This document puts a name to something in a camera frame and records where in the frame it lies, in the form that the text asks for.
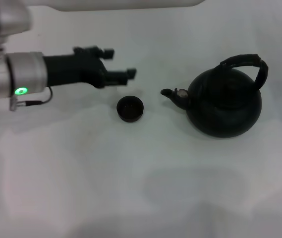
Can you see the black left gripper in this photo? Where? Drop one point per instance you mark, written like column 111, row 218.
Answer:
column 69, row 69

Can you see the dark brown small teacup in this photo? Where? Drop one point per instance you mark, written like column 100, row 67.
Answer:
column 130, row 109

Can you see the black round teapot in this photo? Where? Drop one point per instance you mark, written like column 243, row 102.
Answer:
column 225, row 111

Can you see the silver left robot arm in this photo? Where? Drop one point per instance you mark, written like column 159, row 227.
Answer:
column 24, row 72

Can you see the white rounded panel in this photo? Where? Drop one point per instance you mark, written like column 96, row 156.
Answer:
column 130, row 3

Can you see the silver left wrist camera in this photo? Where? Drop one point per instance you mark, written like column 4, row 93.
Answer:
column 9, row 17

